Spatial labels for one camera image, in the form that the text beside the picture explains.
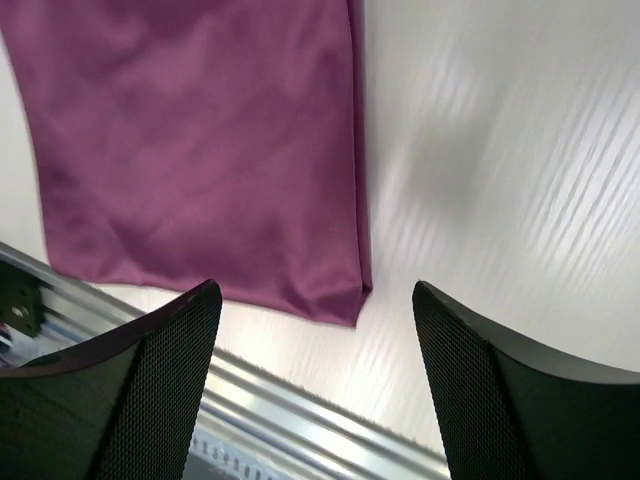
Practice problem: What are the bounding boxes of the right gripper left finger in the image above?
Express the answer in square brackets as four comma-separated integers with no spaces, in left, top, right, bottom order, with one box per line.
[1,280,222,479]

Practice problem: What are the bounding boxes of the purple cloth napkin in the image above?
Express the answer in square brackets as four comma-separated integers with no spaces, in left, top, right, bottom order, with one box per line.
[1,1,372,327]

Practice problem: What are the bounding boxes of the slotted grey cable duct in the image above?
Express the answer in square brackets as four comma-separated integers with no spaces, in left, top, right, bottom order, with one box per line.
[183,432,277,479]

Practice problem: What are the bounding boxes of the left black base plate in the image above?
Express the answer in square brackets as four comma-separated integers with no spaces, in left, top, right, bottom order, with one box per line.
[0,261,43,338]

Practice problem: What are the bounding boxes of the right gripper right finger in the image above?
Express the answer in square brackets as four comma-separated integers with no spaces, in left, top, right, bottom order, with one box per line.
[412,281,639,479]

